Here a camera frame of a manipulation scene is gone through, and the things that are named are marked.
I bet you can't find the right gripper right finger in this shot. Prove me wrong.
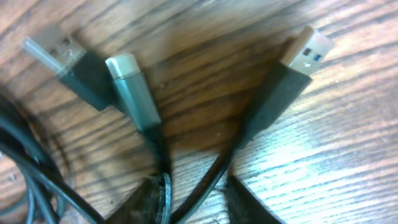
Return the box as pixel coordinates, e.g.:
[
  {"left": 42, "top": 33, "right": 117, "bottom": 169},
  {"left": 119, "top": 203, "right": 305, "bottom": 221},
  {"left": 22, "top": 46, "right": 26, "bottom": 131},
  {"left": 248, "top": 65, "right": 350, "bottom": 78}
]
[{"left": 226, "top": 175, "right": 282, "bottom": 224}]

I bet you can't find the thin black cable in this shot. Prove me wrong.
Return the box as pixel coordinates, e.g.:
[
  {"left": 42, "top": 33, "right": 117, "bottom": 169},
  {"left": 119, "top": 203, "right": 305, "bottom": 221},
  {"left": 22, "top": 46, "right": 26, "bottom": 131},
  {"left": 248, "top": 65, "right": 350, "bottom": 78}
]
[{"left": 0, "top": 149, "right": 68, "bottom": 224}]

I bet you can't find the braided cable grey connector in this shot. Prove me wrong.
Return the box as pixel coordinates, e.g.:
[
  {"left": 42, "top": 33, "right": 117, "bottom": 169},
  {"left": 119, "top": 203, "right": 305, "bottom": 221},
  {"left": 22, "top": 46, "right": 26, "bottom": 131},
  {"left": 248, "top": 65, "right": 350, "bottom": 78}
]
[{"left": 106, "top": 54, "right": 172, "bottom": 223}]

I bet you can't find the thick black cable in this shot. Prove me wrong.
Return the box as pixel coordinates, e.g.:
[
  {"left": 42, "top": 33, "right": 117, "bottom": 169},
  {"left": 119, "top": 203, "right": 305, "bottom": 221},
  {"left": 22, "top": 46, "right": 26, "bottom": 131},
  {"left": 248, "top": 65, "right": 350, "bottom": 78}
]
[{"left": 0, "top": 26, "right": 334, "bottom": 224}]

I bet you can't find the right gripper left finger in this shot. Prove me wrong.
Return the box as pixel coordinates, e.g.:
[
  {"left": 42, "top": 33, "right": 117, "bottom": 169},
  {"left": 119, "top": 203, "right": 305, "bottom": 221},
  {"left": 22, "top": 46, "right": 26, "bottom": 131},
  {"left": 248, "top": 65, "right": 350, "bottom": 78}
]
[{"left": 105, "top": 179, "right": 165, "bottom": 224}]

